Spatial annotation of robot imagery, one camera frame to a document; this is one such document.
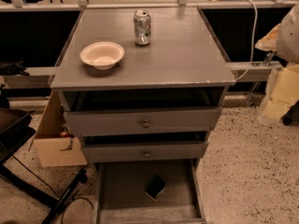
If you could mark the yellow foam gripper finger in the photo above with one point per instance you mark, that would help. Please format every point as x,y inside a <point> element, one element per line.
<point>281,93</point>
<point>269,41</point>

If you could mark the dark green yellow sponge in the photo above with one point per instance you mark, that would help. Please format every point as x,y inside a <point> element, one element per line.
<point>155,187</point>

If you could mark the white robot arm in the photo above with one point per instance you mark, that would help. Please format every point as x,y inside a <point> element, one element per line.
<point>288,37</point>

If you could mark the grey top drawer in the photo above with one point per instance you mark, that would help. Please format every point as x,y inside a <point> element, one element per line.
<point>119,122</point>

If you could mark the grey middle drawer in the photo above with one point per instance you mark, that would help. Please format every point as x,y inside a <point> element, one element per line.
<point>145,151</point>

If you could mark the grey drawer cabinet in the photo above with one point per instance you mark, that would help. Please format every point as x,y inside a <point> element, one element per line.
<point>181,67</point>

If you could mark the grey open bottom drawer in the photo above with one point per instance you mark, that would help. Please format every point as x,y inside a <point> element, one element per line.
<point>121,197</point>

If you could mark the silver soda can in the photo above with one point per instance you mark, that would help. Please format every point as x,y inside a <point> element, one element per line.
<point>142,23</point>

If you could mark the white paper bowl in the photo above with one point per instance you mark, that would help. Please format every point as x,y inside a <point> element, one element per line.
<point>102,55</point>

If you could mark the black stand leg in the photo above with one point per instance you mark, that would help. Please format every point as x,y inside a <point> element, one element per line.
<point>57,207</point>

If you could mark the cardboard box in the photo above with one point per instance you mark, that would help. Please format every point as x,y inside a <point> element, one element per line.
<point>55,145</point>

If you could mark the aluminium frame rail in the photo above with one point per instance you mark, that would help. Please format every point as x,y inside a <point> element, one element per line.
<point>39,76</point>

